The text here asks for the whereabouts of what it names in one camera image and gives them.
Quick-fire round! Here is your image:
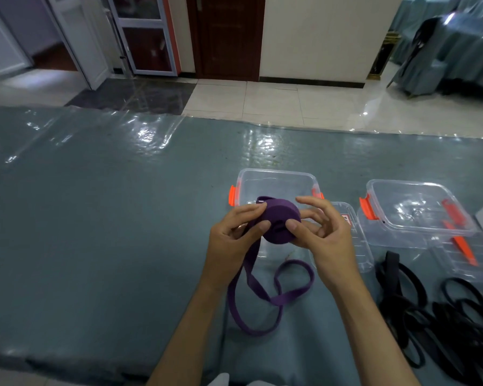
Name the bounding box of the person's left forearm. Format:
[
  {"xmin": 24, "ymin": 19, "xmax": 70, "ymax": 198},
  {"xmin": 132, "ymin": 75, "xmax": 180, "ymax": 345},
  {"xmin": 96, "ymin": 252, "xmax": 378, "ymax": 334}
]
[{"xmin": 147, "ymin": 283, "xmax": 226, "ymax": 386}]

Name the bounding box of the teal felt table cover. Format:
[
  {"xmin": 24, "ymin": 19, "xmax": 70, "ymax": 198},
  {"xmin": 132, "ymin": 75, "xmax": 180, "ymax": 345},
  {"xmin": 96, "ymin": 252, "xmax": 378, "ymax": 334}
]
[{"xmin": 0, "ymin": 106, "xmax": 483, "ymax": 386}]

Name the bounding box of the person's right hand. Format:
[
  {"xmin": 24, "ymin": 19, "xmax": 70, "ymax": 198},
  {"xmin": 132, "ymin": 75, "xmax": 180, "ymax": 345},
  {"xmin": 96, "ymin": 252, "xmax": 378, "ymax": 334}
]
[{"xmin": 284, "ymin": 196, "xmax": 363, "ymax": 296}]

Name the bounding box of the person's white shirt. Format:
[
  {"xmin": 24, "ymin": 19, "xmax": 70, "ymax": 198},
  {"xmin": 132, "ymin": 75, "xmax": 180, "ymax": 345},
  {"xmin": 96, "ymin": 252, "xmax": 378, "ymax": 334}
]
[{"xmin": 207, "ymin": 372, "xmax": 279, "ymax": 386}]

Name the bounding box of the narrow black resistance band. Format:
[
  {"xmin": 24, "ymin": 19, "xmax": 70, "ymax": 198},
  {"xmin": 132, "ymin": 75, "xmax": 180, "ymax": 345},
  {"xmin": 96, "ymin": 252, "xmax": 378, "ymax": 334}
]
[{"xmin": 433, "ymin": 278, "xmax": 483, "ymax": 386}]

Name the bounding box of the white open door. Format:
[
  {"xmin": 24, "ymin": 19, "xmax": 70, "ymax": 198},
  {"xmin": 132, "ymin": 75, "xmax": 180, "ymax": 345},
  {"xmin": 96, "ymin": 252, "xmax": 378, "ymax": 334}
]
[{"xmin": 0, "ymin": 0, "xmax": 33, "ymax": 81}]

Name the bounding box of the person's left hand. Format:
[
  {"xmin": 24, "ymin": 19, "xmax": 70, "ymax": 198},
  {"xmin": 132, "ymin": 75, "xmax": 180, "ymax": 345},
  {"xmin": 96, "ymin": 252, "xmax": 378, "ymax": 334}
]
[{"xmin": 201, "ymin": 203, "xmax": 273, "ymax": 296}]

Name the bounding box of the white framed glass door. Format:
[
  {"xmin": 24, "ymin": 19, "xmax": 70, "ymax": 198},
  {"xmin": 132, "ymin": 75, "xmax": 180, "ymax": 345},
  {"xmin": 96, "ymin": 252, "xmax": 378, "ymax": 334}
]
[{"xmin": 106, "ymin": 0, "xmax": 182, "ymax": 77}]

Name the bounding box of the purple resistance band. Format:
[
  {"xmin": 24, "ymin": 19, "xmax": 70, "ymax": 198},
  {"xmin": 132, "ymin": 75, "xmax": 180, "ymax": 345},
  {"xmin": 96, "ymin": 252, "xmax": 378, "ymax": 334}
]
[{"xmin": 226, "ymin": 198, "xmax": 316, "ymax": 337}]

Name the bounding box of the clear plastic storage box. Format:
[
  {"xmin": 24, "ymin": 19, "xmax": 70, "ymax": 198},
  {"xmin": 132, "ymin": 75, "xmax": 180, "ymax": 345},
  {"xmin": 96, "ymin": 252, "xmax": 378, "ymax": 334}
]
[
  {"xmin": 358, "ymin": 179, "xmax": 479, "ymax": 250},
  {"xmin": 228, "ymin": 168, "xmax": 325, "ymax": 258}
]

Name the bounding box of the dark brown wooden door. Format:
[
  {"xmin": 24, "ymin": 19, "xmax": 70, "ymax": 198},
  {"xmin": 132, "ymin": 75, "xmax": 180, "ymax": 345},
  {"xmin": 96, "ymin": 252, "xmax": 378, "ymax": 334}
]
[{"xmin": 186, "ymin": 0, "xmax": 266, "ymax": 81}]

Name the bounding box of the person's right forearm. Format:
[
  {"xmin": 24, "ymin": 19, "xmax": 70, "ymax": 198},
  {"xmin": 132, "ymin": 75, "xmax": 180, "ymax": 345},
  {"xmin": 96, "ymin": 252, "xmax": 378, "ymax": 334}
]
[{"xmin": 336, "ymin": 277, "xmax": 421, "ymax": 386}]

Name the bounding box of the narrow white door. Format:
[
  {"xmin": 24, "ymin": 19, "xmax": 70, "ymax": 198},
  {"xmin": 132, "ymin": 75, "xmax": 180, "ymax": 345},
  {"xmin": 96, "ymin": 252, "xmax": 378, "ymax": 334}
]
[{"xmin": 44, "ymin": 0, "xmax": 112, "ymax": 91}]

